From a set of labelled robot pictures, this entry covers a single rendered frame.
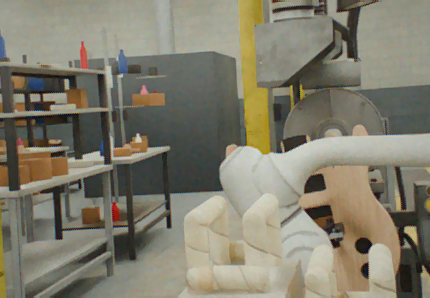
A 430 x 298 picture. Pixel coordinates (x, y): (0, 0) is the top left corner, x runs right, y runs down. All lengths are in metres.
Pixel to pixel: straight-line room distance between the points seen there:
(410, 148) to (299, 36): 0.45
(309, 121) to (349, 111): 0.10
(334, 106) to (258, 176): 0.65
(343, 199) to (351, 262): 0.14
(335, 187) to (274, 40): 0.36
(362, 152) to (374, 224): 0.40
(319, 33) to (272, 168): 0.43
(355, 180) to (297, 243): 0.43
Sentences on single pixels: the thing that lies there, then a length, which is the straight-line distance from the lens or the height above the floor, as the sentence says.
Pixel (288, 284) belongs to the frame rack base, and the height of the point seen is 1.10.
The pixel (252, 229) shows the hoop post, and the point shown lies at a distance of 1.11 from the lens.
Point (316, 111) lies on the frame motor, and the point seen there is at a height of 1.32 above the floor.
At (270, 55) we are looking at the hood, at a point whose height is 1.46.
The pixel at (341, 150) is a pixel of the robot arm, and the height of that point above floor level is 1.25.
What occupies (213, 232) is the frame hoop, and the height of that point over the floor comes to 1.16.
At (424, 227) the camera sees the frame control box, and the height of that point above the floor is 1.01.
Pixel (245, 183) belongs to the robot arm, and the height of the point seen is 1.20.
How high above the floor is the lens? 1.36
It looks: 3 degrees down
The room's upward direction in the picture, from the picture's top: 4 degrees counter-clockwise
